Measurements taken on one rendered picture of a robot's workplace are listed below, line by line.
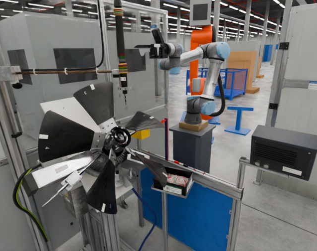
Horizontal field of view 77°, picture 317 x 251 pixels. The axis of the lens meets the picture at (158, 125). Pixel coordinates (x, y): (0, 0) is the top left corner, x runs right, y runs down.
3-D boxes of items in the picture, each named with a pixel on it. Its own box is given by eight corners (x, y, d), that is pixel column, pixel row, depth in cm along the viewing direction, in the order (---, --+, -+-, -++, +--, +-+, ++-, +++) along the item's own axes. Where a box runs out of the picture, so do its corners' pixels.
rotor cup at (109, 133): (92, 148, 103) (102, 138, 94) (105, 129, 113) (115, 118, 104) (115, 163, 107) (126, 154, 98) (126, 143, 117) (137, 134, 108)
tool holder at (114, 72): (112, 90, 101) (110, 70, 98) (116, 87, 108) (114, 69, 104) (129, 90, 100) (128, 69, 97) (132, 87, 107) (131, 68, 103)
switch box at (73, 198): (77, 201, 144) (72, 176, 136) (88, 211, 135) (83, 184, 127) (65, 208, 138) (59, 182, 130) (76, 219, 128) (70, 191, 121)
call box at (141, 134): (127, 137, 165) (126, 125, 161) (136, 133, 172) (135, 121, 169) (141, 141, 155) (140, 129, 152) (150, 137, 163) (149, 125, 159)
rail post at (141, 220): (139, 225, 199) (134, 156, 172) (142, 223, 202) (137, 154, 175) (142, 227, 197) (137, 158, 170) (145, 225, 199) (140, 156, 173)
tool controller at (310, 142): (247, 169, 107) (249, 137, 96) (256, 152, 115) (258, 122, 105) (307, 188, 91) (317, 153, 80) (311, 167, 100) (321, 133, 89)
